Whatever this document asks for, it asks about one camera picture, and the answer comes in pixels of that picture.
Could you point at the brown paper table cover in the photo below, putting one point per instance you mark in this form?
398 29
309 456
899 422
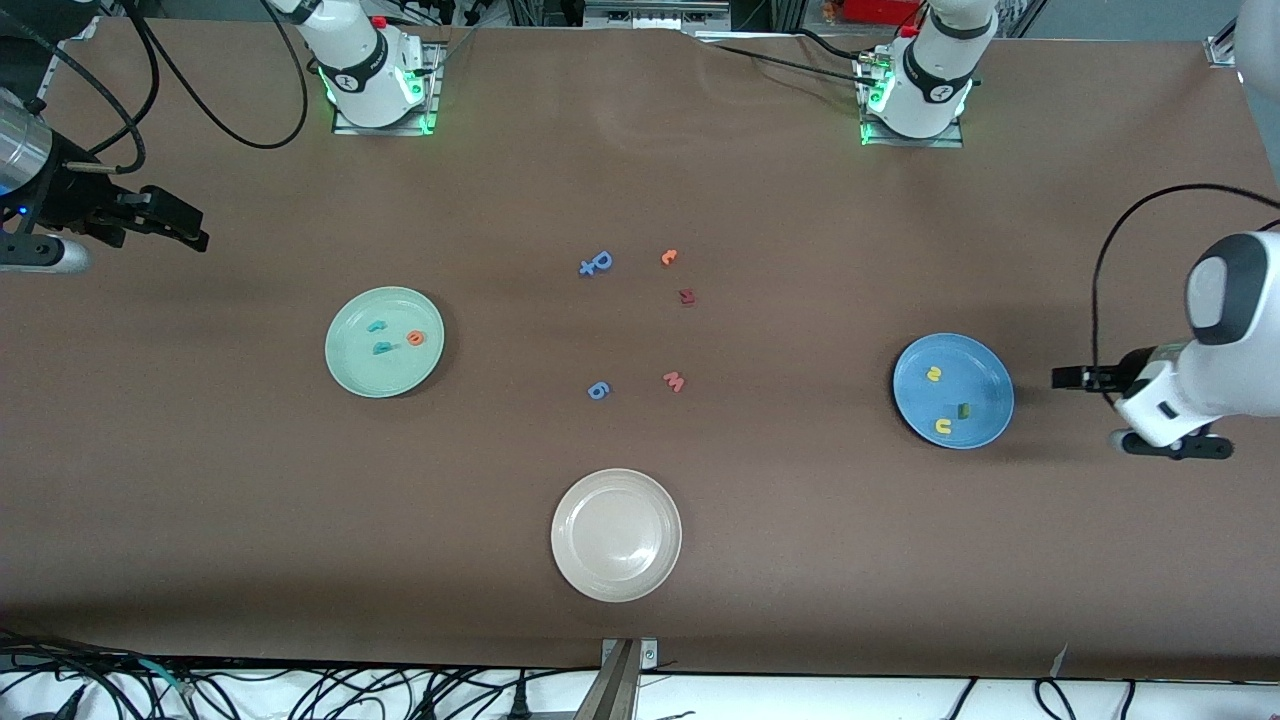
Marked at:
300 500

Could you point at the aluminium profile bar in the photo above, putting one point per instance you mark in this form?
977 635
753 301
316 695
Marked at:
1222 45

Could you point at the red box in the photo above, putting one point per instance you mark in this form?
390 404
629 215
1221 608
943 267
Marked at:
880 10

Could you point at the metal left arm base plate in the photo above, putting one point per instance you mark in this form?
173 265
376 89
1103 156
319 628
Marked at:
920 143

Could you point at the blue plate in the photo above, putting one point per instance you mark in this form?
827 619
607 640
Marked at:
975 380

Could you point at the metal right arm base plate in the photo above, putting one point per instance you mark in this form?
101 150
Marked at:
433 85

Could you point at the black metal rack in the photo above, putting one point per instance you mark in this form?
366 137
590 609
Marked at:
655 12

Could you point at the blue foam digit six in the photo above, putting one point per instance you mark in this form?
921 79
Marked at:
597 390

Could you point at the beige plate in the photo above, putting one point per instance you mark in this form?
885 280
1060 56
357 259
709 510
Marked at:
616 535

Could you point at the blue foam letter p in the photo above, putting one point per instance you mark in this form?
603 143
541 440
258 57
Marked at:
602 261

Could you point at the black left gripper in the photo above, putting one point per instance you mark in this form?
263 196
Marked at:
1127 373

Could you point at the black plug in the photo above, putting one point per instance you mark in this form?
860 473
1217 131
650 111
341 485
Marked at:
518 705

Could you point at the metal table bracket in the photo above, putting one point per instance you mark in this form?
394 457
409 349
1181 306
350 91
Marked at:
618 680

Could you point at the pink foam letter w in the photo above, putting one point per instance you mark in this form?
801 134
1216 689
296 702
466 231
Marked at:
674 381

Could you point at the pale green plate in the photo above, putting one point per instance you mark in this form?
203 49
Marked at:
384 370

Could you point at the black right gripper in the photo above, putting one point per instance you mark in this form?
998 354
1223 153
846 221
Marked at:
77 201

